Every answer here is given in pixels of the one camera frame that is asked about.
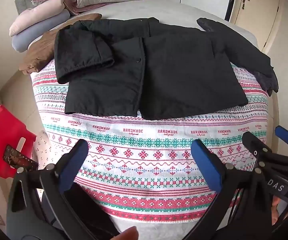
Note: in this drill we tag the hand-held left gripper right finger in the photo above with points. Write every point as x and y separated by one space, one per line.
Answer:
206 160

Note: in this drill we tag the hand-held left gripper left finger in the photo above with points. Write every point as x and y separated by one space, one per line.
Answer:
76 155

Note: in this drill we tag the black jacket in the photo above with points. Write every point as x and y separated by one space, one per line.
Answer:
171 75

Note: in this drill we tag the person's right hand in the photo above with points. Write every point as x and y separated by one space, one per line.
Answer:
276 206

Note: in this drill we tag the person's left hand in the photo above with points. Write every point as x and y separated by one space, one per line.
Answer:
127 233

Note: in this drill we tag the white dotted cloth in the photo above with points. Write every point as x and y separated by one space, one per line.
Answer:
42 147

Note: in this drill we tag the black phone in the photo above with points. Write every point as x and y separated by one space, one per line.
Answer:
16 158

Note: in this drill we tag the printed patterned blanket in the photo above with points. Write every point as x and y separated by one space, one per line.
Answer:
146 155

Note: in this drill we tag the red plastic stool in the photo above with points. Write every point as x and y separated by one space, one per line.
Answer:
1 130

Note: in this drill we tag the dark quilted jacket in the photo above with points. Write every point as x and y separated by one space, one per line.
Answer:
243 46

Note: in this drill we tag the brown jacket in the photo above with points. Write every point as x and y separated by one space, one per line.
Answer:
41 47

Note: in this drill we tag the folded blue-grey blanket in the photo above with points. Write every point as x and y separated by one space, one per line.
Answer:
34 33

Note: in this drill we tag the cream door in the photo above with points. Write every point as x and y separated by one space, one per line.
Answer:
256 2

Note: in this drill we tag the folded pink blanket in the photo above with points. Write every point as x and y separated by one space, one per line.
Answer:
36 15

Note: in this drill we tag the bed with white sheet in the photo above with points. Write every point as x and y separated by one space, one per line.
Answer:
178 12

